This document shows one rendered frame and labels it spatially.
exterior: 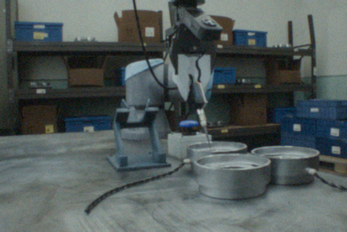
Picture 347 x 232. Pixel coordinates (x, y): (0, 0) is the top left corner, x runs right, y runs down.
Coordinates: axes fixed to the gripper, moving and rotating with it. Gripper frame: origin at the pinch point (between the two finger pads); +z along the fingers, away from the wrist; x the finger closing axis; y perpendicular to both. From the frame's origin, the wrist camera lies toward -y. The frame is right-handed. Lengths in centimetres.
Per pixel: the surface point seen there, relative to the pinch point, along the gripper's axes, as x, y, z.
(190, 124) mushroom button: 0.2, 1.9, 6.2
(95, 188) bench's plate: 21.8, -15.1, 13.1
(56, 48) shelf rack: 24, 324, -49
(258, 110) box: -232, 342, 28
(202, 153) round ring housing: 4.3, -13.5, 9.5
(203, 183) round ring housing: 8.9, -24.7, 11.3
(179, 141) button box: 3.2, 0.6, 9.4
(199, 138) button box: -1.2, 0.4, 9.1
